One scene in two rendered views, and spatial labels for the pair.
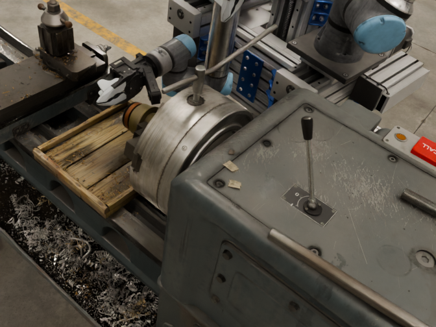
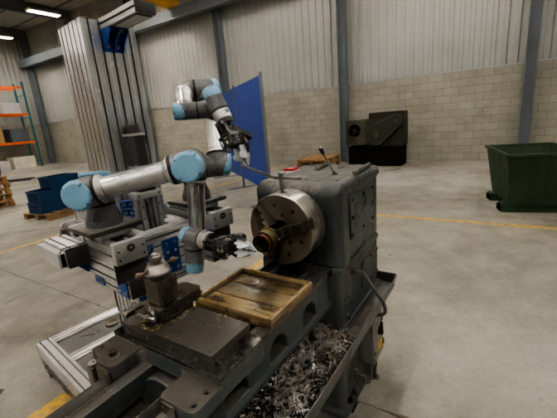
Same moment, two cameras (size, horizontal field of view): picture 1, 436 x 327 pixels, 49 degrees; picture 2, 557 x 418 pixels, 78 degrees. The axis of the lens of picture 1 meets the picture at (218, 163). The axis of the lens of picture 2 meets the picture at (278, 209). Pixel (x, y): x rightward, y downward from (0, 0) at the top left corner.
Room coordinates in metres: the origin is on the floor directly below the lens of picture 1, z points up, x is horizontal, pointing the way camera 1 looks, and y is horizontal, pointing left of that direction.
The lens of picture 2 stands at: (0.79, 1.51, 1.54)
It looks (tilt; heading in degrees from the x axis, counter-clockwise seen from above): 15 degrees down; 272
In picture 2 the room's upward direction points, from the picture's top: 5 degrees counter-clockwise
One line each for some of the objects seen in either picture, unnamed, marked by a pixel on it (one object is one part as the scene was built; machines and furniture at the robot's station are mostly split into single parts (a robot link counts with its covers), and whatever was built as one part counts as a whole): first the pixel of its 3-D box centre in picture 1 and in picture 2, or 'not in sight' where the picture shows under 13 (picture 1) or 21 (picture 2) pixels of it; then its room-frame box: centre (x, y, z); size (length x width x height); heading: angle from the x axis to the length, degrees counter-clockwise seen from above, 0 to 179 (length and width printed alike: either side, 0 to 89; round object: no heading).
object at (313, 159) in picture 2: not in sight; (319, 164); (-0.06, -8.06, 0.22); 1.25 x 0.86 x 0.44; 63
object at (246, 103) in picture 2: not in sight; (239, 138); (1.91, -6.66, 1.18); 4.12 x 0.80 x 2.35; 111
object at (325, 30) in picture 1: (343, 34); (196, 189); (1.30, -0.29, 1.21); 0.15 x 0.15 x 0.10
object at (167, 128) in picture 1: (189, 150); (284, 226); (0.83, 0.07, 1.08); 0.32 x 0.09 x 0.32; 149
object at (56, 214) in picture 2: not in sight; (61, 193); (5.57, -5.39, 0.39); 1.20 x 0.80 x 0.79; 68
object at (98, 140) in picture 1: (117, 151); (254, 294); (0.96, 0.29, 0.89); 0.36 x 0.30 x 0.04; 149
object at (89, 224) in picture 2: not in sight; (103, 212); (1.61, 0.10, 1.21); 0.15 x 0.15 x 0.10
